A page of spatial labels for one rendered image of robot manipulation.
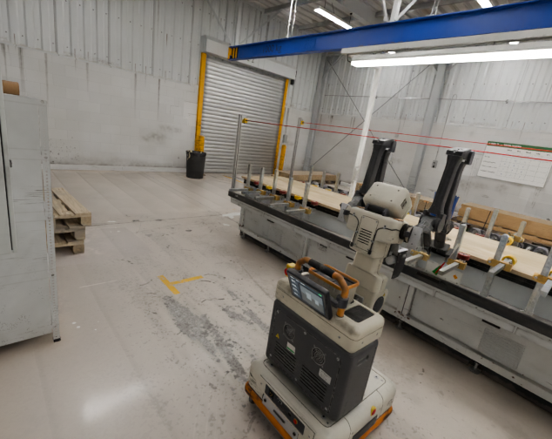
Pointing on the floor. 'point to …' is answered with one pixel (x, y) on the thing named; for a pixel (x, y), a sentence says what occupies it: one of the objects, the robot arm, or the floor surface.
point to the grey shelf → (24, 237)
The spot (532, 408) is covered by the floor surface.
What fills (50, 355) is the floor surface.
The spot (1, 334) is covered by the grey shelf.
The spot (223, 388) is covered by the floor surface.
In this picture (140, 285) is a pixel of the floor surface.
